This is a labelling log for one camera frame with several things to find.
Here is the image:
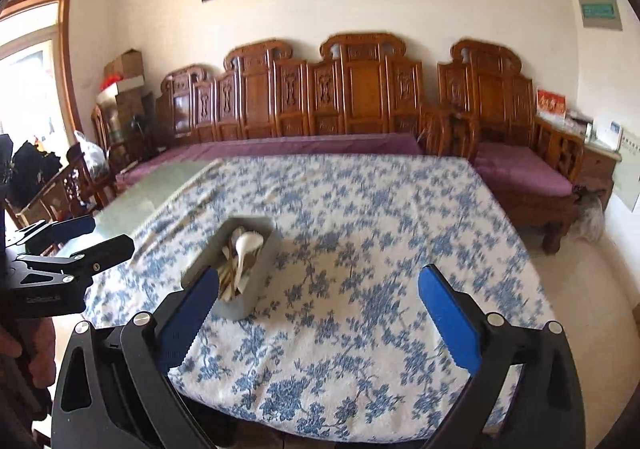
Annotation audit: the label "person left hand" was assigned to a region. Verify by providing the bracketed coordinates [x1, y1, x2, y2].
[1, 318, 56, 389]

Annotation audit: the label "stacked cardboard boxes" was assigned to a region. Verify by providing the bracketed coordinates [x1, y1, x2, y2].
[91, 48, 149, 151]

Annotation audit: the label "carved wooden long sofa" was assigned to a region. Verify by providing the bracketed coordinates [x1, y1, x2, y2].
[114, 32, 452, 181]

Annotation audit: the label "carved wooden armchair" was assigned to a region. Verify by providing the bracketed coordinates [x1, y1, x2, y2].
[437, 39, 584, 254]

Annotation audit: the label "light bamboo chopstick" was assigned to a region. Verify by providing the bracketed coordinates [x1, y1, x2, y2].
[218, 247, 255, 302]

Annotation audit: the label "dark wooden dining chair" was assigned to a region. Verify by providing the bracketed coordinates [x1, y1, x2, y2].
[4, 143, 111, 229]

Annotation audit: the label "red greeting card box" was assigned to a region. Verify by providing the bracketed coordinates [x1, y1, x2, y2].
[536, 88, 566, 122]

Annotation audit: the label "purple sofa cushion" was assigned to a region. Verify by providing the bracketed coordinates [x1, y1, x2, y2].
[116, 134, 422, 190]

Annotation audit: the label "white plastic bag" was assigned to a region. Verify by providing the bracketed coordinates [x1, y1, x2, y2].
[74, 131, 110, 180]

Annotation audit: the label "purple armchair cushion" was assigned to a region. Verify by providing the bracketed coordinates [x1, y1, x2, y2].
[473, 143, 573, 197]

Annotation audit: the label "wooden side table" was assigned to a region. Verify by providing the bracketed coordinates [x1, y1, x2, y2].
[574, 143, 622, 210]

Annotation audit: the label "white telephone device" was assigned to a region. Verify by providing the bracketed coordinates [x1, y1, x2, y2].
[596, 121, 624, 151]

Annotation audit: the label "grey metal tray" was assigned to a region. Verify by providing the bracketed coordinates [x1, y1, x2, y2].
[181, 216, 281, 321]

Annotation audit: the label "wooden window frame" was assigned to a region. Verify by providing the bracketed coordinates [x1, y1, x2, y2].
[1, 0, 82, 143]

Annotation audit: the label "cream plastic ladle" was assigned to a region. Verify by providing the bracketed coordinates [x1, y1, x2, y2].
[230, 228, 265, 299]

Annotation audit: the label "white wall panel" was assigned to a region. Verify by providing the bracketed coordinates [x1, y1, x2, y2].
[613, 130, 640, 212]

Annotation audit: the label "grey fluffy bag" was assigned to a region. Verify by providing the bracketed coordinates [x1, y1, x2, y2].
[568, 192, 604, 243]

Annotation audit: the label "blue floral tablecloth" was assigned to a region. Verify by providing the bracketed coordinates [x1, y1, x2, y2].
[85, 156, 553, 443]

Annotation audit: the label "grey wall electrical box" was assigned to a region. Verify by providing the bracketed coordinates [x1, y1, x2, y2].
[578, 0, 623, 31]

